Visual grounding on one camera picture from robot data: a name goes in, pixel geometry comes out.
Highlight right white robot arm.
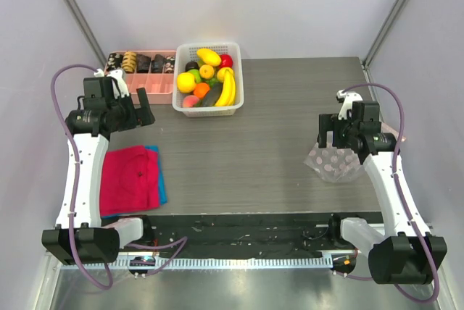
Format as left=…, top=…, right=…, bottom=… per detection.
left=318, top=93, right=447, bottom=285

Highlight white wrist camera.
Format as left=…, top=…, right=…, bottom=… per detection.
left=94, top=69, right=130, bottom=99
left=336, top=90, right=363, bottom=120

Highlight dark sushi roll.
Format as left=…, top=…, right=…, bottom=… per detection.
left=105, top=52, right=123, bottom=74

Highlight orange fruit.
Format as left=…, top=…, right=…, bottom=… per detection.
left=193, top=82, right=210, bottom=99

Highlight yellow mango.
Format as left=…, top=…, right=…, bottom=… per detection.
left=196, top=48, right=222, bottom=67

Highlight small yellow pepper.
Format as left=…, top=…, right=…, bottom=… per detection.
left=199, top=64, right=215, bottom=79

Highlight white slotted cable duct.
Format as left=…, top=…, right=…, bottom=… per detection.
left=59, top=256, right=334, bottom=269

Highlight yellow lemon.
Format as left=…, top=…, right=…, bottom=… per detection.
left=177, top=72, right=196, bottom=93

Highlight clear pink zip top bag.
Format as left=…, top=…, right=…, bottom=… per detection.
left=305, top=119, right=399, bottom=189

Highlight green apple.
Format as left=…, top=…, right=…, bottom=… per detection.
left=188, top=69, right=202, bottom=84

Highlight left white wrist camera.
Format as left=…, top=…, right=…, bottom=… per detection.
left=94, top=69, right=130, bottom=99

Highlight blue folded cloth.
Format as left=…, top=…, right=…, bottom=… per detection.
left=145, top=145, right=167, bottom=206

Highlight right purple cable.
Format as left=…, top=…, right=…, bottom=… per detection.
left=333, top=83, right=440, bottom=304

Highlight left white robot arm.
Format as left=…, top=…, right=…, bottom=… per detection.
left=41, top=70, right=154, bottom=265

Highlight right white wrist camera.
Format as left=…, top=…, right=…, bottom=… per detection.
left=336, top=90, right=363, bottom=120

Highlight dark chocolate cake slice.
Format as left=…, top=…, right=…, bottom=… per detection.
left=136, top=54, right=152, bottom=73

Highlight dark mangosteen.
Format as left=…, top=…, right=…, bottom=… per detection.
left=185, top=61, right=199, bottom=72

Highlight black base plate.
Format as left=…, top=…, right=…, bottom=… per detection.
left=101, top=214, right=385, bottom=259

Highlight pink divided tray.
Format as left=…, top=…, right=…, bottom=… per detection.
left=110, top=49, right=176, bottom=105

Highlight red apple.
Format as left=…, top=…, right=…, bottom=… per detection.
left=219, top=54, right=233, bottom=69

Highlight tan swirl pastry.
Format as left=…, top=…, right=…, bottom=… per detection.
left=121, top=51, right=137, bottom=73

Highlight pink peach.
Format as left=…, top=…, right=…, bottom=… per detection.
left=182, top=95, right=201, bottom=109

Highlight white plastic fruit basket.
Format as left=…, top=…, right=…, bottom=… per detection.
left=172, top=42, right=244, bottom=117

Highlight red folded cloth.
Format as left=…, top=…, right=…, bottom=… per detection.
left=99, top=146, right=161, bottom=217

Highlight yellow banana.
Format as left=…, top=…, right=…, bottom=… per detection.
left=215, top=70, right=236, bottom=107

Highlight yellow pear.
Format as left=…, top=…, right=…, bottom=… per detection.
left=216, top=67, right=234, bottom=83

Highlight green grapes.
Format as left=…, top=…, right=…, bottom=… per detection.
left=202, top=77, right=219, bottom=88

